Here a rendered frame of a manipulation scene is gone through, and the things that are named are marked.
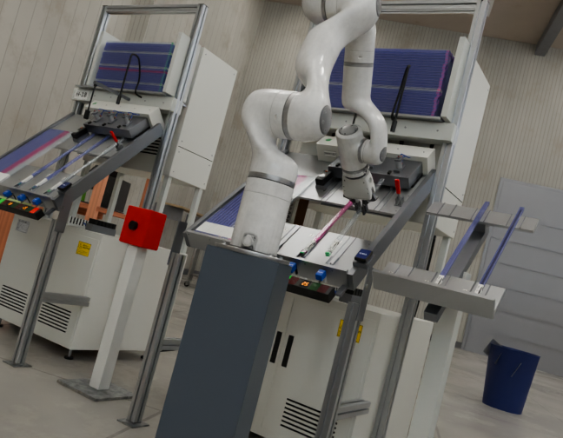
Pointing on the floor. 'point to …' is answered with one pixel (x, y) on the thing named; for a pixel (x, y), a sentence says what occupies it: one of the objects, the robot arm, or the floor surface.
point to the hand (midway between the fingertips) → (361, 208)
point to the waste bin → (508, 377)
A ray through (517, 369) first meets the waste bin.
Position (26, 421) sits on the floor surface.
